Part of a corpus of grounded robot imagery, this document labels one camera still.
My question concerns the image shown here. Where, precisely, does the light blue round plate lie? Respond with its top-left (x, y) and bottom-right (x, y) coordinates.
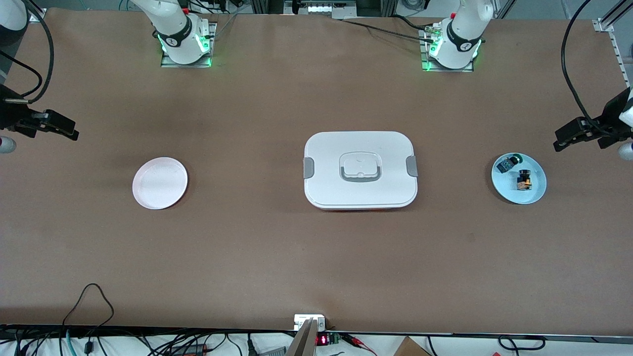
top-left (491, 152), bottom-right (547, 205)

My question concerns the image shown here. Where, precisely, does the white round plate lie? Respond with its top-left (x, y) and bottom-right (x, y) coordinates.
top-left (132, 157), bottom-right (189, 210)

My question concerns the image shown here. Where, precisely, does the white lidded storage box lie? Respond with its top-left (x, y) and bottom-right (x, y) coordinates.
top-left (303, 131), bottom-right (419, 212)

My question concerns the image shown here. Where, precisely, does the brown cardboard piece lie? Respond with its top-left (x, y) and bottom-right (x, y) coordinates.
top-left (393, 336), bottom-right (432, 356)

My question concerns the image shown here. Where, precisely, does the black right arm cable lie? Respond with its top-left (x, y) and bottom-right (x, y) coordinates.
top-left (0, 0), bottom-right (55, 104)

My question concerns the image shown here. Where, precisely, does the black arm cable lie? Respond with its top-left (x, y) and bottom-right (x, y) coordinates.
top-left (0, 0), bottom-right (55, 104)
top-left (561, 0), bottom-right (624, 136)

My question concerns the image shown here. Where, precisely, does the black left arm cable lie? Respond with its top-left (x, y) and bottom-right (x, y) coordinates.
top-left (561, 0), bottom-right (624, 136)

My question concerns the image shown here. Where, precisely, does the green push-button switch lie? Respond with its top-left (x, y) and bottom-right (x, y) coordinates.
top-left (496, 154), bottom-right (525, 174)

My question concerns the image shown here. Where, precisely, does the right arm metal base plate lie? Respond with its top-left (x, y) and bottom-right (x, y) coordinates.
top-left (161, 22), bottom-right (217, 68)

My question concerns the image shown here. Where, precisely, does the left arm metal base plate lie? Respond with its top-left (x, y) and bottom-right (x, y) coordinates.
top-left (420, 27), bottom-right (475, 73)

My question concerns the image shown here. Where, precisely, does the thin black cable loop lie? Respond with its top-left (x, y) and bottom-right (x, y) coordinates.
top-left (62, 283), bottom-right (115, 342)

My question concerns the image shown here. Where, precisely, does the black base power cable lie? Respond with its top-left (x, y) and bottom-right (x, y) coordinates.
top-left (341, 17), bottom-right (438, 43)

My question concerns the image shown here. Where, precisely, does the flat black cable loop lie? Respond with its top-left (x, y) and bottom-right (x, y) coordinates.
top-left (498, 335), bottom-right (547, 351)

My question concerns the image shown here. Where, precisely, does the small white metal bracket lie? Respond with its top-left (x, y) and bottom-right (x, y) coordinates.
top-left (294, 314), bottom-right (327, 332)

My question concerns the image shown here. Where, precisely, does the grey camera pole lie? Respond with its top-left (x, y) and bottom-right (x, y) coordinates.
top-left (286, 318), bottom-right (318, 356)

